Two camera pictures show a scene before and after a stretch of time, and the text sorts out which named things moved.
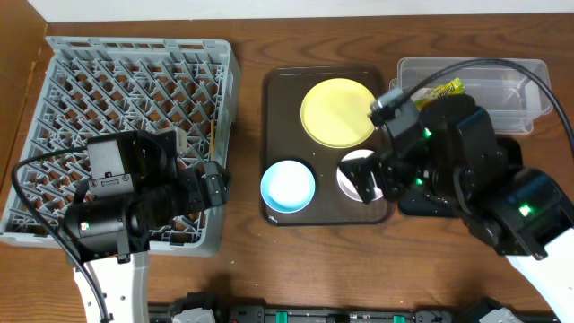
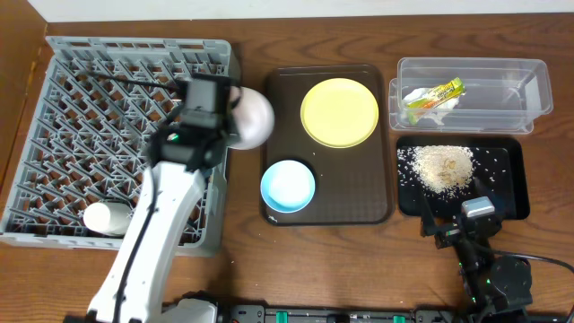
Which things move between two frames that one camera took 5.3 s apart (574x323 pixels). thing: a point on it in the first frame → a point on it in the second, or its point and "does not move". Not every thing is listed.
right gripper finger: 359,171 → 428,220
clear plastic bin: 511,97 does not move
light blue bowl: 288,187 does not move
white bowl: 346,185 → 254,114
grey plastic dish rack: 91,87 does not move
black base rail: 228,311 does not move
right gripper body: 382,172 → 447,232
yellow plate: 334,113 does not move
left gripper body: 197,187 → 230,106
